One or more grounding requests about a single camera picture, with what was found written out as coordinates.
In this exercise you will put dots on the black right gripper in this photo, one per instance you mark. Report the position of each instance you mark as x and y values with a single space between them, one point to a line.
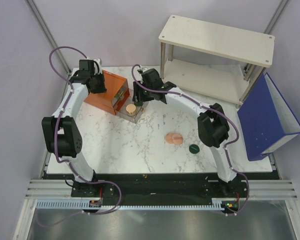
135 91

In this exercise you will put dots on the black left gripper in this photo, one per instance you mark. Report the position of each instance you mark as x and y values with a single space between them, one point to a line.
101 77

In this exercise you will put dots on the gold lid cream jar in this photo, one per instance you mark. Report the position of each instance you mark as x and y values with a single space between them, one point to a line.
131 109

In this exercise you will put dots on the clear drawer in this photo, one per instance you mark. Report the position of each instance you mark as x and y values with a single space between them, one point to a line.
119 95
121 112

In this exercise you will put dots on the orange drawer box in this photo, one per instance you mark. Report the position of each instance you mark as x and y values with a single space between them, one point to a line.
103 101

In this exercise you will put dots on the pink powder puff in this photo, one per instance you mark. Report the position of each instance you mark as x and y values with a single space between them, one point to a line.
177 139
169 138

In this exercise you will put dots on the dark green round compact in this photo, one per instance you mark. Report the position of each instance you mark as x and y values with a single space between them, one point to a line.
138 103

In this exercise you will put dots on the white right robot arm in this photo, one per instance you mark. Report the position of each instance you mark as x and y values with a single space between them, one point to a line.
212 124

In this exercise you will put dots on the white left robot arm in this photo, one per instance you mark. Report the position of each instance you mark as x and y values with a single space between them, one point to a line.
61 133

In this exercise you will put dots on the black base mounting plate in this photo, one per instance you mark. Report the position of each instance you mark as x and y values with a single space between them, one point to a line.
160 189

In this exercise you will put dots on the white two-tier shelf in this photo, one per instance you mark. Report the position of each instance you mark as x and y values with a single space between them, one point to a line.
214 60

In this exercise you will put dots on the blue file box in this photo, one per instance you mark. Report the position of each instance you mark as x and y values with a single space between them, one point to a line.
267 121

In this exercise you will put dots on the aluminium frame rail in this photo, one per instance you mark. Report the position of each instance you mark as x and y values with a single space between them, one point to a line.
259 189

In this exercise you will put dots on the white slotted cable duct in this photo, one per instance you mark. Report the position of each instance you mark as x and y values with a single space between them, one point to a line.
85 204

